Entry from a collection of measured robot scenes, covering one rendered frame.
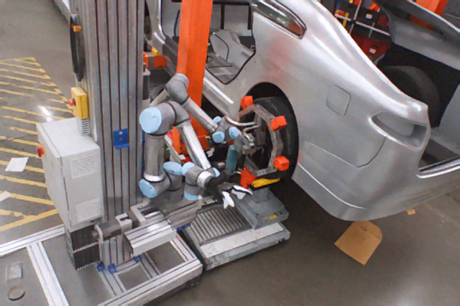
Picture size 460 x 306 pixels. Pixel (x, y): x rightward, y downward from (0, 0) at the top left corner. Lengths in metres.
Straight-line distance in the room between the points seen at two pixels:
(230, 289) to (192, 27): 1.91
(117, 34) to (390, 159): 1.55
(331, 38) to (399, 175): 0.93
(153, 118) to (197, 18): 1.10
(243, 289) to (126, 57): 1.85
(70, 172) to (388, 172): 1.70
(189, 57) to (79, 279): 1.68
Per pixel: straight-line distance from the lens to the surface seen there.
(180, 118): 1.80
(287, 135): 2.57
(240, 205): 3.20
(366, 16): 6.37
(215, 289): 2.78
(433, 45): 3.91
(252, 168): 2.88
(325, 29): 2.44
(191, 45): 2.66
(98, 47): 1.72
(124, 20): 1.71
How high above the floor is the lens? 2.26
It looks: 33 degrees down
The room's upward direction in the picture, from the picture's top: 11 degrees clockwise
